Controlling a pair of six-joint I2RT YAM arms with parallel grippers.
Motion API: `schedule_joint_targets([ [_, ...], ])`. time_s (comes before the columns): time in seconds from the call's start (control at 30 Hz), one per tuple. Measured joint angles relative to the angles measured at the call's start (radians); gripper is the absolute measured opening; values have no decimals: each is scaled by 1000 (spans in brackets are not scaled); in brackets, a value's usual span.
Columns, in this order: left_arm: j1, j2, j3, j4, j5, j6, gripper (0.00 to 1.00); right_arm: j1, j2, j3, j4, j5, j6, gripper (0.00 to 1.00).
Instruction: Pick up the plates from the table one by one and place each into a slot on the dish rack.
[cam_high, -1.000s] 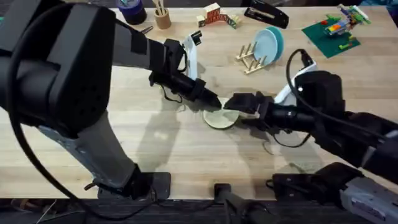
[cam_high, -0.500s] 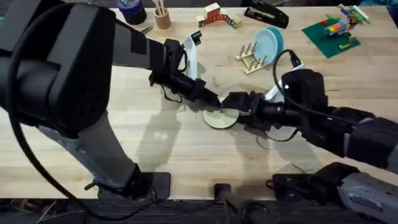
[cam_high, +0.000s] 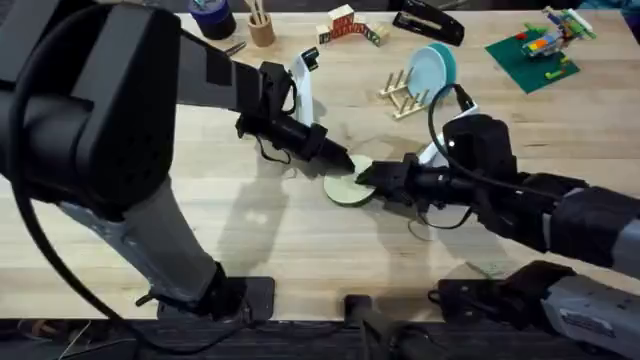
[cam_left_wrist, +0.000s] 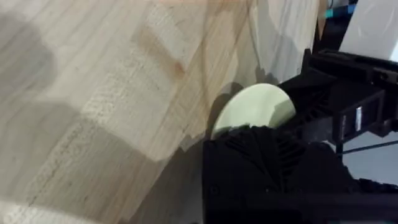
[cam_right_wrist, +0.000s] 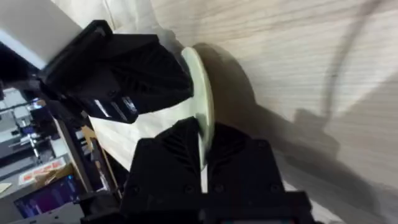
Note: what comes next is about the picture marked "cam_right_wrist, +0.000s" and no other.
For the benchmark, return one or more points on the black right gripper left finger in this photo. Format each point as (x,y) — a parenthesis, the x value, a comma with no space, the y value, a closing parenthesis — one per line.
(164,168)

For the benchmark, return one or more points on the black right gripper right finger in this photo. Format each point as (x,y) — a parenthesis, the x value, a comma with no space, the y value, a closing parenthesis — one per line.
(242,165)

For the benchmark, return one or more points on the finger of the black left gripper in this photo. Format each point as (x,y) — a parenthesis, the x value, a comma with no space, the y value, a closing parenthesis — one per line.
(149,74)

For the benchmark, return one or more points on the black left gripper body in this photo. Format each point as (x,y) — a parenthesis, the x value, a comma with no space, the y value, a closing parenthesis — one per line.
(84,68)

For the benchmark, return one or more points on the pale green plate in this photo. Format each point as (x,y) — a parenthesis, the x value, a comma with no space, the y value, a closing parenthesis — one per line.
(203,93)

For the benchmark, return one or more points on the cardboard box with red label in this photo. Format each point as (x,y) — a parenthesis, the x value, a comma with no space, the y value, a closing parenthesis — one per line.
(42,171)

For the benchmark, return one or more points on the computer screen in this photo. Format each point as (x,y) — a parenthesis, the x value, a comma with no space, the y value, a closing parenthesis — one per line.
(46,197)

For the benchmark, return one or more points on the black table rail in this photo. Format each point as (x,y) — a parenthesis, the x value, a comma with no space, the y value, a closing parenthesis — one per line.
(84,155)

